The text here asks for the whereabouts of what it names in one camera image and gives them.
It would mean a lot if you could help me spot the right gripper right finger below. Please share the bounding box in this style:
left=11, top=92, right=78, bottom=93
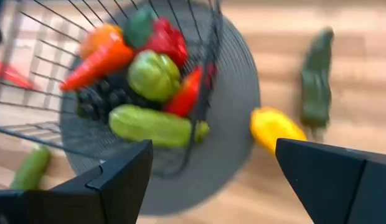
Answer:
left=275, top=138, right=386, bottom=224

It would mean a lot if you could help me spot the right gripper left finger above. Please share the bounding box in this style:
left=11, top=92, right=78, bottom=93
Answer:
left=0, top=139, right=154, bottom=224

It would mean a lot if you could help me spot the light green cucumber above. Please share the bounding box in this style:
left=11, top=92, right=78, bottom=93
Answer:
left=108, top=104, right=210, bottom=149

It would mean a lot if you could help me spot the dark green cucumber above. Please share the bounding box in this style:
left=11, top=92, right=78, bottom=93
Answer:
left=9, top=145, right=53, bottom=191

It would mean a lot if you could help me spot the orange yellow lemon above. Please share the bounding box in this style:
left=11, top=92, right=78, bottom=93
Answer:
left=249, top=106, right=308, bottom=156

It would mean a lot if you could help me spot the black grape bunch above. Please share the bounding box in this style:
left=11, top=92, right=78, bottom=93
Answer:
left=76, top=74, right=144, bottom=122

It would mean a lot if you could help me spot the dark green chili pepper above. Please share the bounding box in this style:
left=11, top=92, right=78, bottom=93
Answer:
left=299, top=27, right=336, bottom=141

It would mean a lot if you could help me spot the long red pepper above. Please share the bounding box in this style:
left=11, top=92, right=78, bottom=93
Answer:
left=163, top=63, right=217, bottom=118

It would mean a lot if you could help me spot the light green bell pepper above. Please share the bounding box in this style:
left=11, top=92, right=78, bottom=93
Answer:
left=127, top=51, right=181, bottom=102

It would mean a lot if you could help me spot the orange carrot with green top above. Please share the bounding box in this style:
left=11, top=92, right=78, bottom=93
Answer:
left=60, top=7, right=155, bottom=91

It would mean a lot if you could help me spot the slim red chili pepper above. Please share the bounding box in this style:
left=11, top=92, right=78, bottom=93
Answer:
left=0, top=60, right=37, bottom=91

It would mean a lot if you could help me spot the red bell pepper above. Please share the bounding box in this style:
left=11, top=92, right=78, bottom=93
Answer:
left=143, top=17, right=189, bottom=68

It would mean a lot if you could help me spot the round grey woven mat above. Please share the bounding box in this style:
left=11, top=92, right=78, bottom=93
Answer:
left=59, top=0, right=262, bottom=215

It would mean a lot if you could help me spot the black wire basket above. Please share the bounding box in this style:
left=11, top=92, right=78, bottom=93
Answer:
left=0, top=0, right=225, bottom=178

